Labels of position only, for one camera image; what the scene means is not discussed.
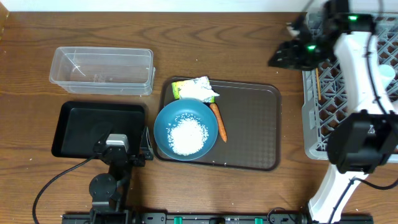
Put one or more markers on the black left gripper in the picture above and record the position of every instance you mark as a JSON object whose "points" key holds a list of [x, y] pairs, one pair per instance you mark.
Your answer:
{"points": [[140, 161]]}

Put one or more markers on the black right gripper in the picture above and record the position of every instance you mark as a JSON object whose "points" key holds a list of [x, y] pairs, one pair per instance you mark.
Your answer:
{"points": [[288, 46]]}

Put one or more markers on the wooden chopstick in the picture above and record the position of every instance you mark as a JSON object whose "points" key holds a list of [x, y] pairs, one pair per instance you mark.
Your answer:
{"points": [[318, 84]]}

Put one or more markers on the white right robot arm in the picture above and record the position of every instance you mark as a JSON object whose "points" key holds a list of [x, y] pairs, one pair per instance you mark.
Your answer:
{"points": [[367, 138]]}

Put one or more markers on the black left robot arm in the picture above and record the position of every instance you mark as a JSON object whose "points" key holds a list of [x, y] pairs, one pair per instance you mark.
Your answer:
{"points": [[109, 190]]}

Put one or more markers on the grey dishwasher rack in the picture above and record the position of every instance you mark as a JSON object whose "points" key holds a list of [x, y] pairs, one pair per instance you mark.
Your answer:
{"points": [[321, 117]]}

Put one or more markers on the pile of white rice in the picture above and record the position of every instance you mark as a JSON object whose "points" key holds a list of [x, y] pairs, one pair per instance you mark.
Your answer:
{"points": [[187, 135]]}

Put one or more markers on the dark blue plate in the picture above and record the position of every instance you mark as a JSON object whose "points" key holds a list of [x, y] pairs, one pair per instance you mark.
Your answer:
{"points": [[179, 107]]}

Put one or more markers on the black plastic bin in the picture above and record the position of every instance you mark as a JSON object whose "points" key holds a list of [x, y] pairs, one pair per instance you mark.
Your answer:
{"points": [[82, 124]]}

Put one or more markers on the orange carrot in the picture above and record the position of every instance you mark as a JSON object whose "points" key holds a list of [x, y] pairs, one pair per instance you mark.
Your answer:
{"points": [[221, 127]]}

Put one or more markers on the crumpled yellow snack wrapper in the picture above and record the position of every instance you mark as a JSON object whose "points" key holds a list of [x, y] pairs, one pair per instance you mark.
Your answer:
{"points": [[194, 89]]}

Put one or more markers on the clear plastic bin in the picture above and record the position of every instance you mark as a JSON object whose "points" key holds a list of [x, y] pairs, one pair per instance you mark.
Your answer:
{"points": [[103, 70]]}

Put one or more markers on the light blue cup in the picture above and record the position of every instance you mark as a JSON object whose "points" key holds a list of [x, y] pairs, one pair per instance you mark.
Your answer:
{"points": [[387, 75]]}

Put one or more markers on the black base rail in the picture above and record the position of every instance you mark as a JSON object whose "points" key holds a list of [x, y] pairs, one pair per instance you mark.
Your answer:
{"points": [[162, 218]]}

